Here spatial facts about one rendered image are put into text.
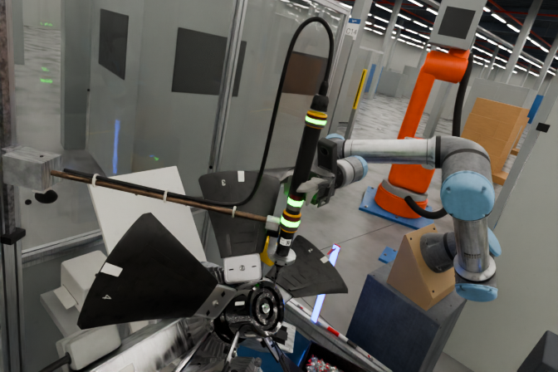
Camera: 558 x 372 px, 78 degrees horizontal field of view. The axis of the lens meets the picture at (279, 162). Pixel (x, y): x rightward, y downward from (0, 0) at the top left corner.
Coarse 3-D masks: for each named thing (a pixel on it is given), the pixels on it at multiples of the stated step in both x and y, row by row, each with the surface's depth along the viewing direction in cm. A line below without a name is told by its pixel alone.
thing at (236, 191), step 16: (208, 176) 91; (224, 176) 92; (256, 176) 95; (272, 176) 97; (208, 192) 90; (224, 192) 91; (240, 192) 91; (272, 192) 94; (240, 208) 89; (256, 208) 90; (272, 208) 91; (224, 224) 87; (240, 224) 87; (256, 224) 88; (224, 240) 86; (240, 240) 85; (256, 240) 85; (224, 256) 84
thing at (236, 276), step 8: (240, 256) 84; (248, 256) 84; (256, 256) 84; (224, 264) 84; (232, 264) 84; (240, 264) 84; (248, 264) 84; (256, 264) 83; (224, 272) 83; (232, 272) 83; (240, 272) 83; (248, 272) 83; (256, 272) 83; (232, 280) 82; (240, 280) 82; (248, 280) 82; (256, 280) 82
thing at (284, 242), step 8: (320, 88) 71; (320, 96) 70; (312, 104) 71; (320, 104) 70; (328, 104) 72; (280, 232) 82; (288, 232) 80; (280, 240) 82; (288, 240) 81; (280, 248) 82; (288, 248) 82; (280, 256) 83
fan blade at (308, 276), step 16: (304, 240) 110; (304, 256) 104; (320, 256) 106; (272, 272) 94; (288, 272) 95; (304, 272) 97; (320, 272) 100; (336, 272) 104; (288, 288) 90; (304, 288) 92; (320, 288) 94; (336, 288) 98
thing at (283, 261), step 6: (270, 216) 82; (270, 222) 80; (276, 222) 80; (270, 228) 81; (276, 228) 80; (270, 234) 80; (276, 234) 80; (270, 240) 82; (276, 240) 81; (270, 246) 82; (276, 246) 86; (270, 252) 83; (294, 252) 85; (270, 258) 82; (276, 258) 81; (282, 258) 82; (288, 258) 82; (294, 258) 83; (282, 264) 81; (288, 264) 82
